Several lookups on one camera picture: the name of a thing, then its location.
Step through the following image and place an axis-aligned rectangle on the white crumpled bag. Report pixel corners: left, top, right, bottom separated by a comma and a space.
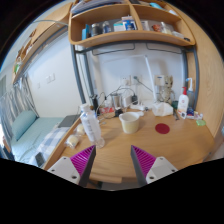
151, 101, 174, 118

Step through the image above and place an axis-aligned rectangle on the white wall outlet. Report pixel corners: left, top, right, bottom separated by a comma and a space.
120, 75, 132, 87
131, 74, 142, 85

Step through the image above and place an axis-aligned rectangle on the white desk lamp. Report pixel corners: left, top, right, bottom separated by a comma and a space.
99, 53, 158, 108

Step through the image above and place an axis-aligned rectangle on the steel tumbler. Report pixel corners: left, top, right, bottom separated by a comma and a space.
110, 93, 122, 109

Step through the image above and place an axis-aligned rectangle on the black electric shaver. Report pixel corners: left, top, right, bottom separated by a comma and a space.
90, 94, 100, 109

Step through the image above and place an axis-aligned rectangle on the dark grey laptop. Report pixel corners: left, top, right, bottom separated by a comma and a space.
58, 114, 81, 129

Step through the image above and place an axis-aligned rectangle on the cream ceramic mug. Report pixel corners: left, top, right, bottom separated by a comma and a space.
118, 111, 145, 135

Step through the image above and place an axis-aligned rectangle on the white blue-labelled box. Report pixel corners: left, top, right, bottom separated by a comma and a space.
154, 74, 166, 88

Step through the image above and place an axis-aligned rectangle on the blue white plaid blanket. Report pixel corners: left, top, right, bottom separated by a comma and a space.
34, 128, 69, 161

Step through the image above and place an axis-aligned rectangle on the wrapped pale bun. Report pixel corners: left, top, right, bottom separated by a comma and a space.
66, 134, 81, 149
75, 123, 87, 135

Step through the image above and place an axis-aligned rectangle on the white charger block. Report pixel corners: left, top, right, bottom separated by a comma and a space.
121, 95, 133, 108

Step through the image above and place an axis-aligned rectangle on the grey metal bed frame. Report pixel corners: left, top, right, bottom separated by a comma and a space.
69, 43, 200, 111

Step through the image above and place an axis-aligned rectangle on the flat round red coaster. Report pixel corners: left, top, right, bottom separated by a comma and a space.
154, 123, 171, 135

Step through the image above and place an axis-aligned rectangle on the grey striped curtain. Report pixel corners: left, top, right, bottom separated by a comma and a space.
0, 74, 40, 141

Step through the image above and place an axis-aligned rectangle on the teal-sheeted bed mattress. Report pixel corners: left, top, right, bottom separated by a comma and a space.
9, 116, 66, 164

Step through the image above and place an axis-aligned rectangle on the wooden shelf unit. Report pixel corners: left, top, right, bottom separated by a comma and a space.
68, 0, 197, 49

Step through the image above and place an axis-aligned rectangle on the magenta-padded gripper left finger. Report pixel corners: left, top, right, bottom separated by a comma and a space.
46, 144, 97, 189

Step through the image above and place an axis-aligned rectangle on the wooden side panel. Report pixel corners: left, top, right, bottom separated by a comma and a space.
181, 9, 224, 138

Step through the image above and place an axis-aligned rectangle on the teal pillow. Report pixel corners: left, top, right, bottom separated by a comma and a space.
11, 109, 38, 141

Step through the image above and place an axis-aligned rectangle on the clear spray bottle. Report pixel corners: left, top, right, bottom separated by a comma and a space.
185, 77, 196, 109

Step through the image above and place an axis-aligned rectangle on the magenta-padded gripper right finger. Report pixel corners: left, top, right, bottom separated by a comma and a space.
130, 144, 179, 188

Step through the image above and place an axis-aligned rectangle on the clear plastic water bottle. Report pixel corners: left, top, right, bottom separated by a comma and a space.
79, 103, 106, 149

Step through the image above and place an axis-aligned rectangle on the black power cable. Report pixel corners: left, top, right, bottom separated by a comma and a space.
134, 77, 154, 93

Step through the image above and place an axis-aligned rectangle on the wooden bunk side board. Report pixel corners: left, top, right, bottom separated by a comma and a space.
11, 3, 73, 84

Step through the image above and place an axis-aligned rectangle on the brown tree-like figurine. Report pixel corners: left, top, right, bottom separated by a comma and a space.
161, 75, 176, 104

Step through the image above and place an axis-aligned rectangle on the white red-pump lotion bottle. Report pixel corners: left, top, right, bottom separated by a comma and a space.
176, 86, 190, 116

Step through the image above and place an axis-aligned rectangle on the red white packet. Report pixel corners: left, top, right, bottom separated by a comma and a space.
99, 105, 113, 114

